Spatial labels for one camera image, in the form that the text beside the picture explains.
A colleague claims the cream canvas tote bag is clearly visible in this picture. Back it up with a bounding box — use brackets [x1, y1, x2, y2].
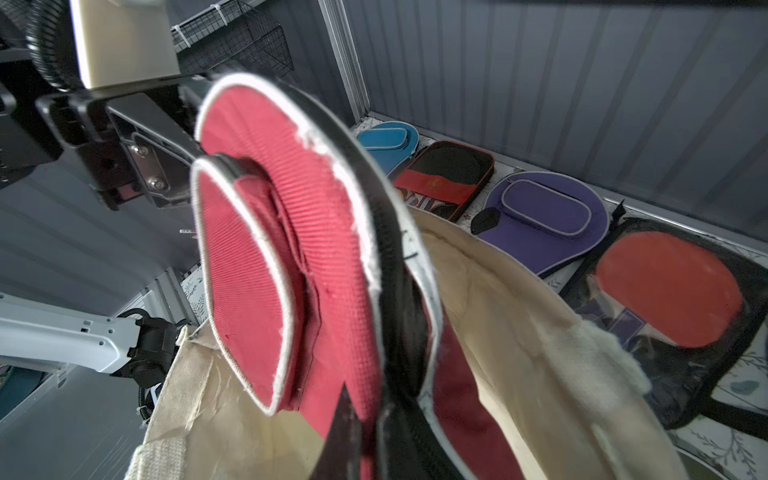
[127, 210, 687, 479]

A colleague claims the red black mesh paddle set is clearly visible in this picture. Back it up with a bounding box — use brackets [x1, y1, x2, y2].
[393, 141, 495, 223]

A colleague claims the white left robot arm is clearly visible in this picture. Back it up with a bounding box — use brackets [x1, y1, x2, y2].
[1, 1, 208, 387]

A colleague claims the maroon paddle case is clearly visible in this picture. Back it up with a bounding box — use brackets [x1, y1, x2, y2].
[190, 73, 513, 479]

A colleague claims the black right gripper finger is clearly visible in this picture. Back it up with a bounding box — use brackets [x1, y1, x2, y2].
[310, 386, 363, 480]

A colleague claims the purple paddle case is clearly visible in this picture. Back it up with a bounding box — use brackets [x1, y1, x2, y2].
[470, 172, 611, 278]

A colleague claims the clear ping pong paddle set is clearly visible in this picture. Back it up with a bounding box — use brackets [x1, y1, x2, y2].
[560, 205, 767, 439]

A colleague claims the blue paddle case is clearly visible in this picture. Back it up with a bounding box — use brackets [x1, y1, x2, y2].
[357, 121, 420, 174]

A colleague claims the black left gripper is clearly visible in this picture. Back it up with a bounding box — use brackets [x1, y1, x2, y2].
[1, 1, 209, 210]

